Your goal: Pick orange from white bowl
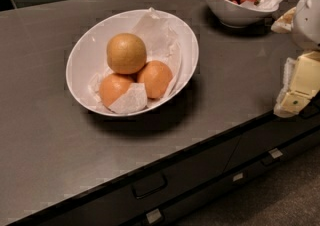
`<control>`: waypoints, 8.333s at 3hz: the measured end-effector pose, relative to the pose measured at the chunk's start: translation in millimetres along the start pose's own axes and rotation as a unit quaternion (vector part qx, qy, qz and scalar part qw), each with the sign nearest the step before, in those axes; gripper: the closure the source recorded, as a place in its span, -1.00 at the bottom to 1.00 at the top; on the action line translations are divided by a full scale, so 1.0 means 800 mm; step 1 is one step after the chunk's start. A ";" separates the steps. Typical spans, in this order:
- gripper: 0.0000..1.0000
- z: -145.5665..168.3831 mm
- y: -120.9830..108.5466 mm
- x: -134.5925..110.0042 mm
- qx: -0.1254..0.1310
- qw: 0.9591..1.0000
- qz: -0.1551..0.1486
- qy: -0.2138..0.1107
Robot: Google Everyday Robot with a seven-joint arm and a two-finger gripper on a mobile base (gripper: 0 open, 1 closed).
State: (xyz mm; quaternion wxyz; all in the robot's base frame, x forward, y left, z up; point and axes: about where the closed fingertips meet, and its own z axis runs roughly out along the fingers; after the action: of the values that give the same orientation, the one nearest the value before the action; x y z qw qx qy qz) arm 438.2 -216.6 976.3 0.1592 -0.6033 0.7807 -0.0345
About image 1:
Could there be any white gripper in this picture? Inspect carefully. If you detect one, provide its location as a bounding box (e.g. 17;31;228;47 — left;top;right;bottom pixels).
271;0;320;118

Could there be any white paper in oval bowl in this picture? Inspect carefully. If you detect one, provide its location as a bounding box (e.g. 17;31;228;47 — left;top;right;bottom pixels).
88;8;182;115

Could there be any right orange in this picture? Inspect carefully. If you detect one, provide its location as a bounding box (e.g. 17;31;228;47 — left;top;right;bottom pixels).
137;60;173;99

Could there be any orange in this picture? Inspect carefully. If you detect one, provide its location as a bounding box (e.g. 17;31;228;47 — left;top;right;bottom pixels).
99;73;134;107
137;60;173;99
106;33;147;74

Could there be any top orange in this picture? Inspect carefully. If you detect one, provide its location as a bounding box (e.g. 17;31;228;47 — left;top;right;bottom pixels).
106;33;147;74

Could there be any left front orange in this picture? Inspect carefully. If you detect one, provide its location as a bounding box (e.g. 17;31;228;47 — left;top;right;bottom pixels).
99;73;134;107

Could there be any white oval bowl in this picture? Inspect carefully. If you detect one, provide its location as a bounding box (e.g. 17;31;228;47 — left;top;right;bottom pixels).
66;9;199;117

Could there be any right black drawer front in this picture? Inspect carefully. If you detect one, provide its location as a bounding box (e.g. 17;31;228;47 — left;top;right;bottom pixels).
226;100;320;171

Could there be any black drawer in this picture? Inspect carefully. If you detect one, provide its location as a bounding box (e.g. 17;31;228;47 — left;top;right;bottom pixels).
226;100;320;171
9;137;239;226
120;126;320;226

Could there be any lower black drawer front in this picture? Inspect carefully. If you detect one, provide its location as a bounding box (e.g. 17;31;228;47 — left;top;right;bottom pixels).
120;126;320;226

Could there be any left black drawer front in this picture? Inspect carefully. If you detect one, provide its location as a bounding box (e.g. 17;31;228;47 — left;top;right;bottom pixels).
9;137;239;226

